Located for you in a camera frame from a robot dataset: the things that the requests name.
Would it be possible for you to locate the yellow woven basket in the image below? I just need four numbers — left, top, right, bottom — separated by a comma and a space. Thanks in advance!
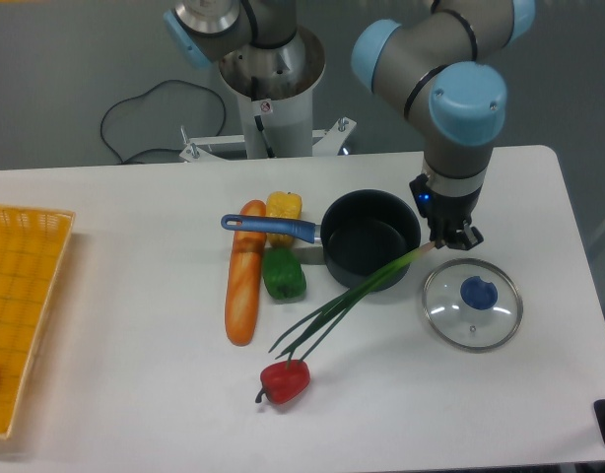
0, 204, 76, 439

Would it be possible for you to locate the dark pot blue handle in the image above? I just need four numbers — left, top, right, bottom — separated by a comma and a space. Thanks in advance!
221, 189, 421, 289

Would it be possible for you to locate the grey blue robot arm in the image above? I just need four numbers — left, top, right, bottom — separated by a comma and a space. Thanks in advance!
164, 1, 535, 250

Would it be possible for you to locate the yellow bell pepper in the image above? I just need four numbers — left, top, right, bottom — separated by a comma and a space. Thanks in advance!
265, 190, 303, 248

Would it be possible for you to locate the glass lid blue knob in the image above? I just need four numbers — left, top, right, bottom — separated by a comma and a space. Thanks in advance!
422, 258, 523, 353

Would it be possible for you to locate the red bell pepper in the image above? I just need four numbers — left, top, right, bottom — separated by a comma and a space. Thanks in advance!
255, 360, 310, 405

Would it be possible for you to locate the green onion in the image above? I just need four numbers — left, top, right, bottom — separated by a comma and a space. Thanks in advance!
268, 241, 437, 365

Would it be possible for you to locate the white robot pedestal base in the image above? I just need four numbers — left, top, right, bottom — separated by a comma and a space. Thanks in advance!
177, 24, 358, 163

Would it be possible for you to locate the green bell pepper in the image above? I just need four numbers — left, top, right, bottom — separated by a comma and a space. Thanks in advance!
262, 247, 306, 301

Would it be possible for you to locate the orange baguette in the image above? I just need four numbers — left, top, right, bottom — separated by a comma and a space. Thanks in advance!
225, 199, 268, 347

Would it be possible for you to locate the black floor cable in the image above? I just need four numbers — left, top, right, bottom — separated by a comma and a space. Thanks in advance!
100, 79, 228, 165

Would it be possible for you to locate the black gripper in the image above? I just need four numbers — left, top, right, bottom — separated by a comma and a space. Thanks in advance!
410, 173, 484, 250

